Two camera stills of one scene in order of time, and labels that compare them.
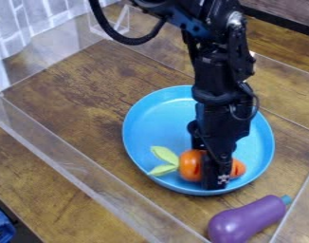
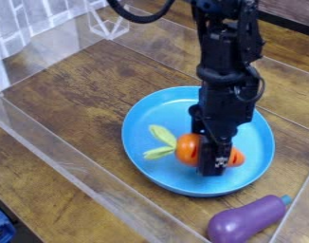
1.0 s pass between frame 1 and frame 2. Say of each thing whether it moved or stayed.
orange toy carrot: moved
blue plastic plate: stayed
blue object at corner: stayed
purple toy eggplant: stayed
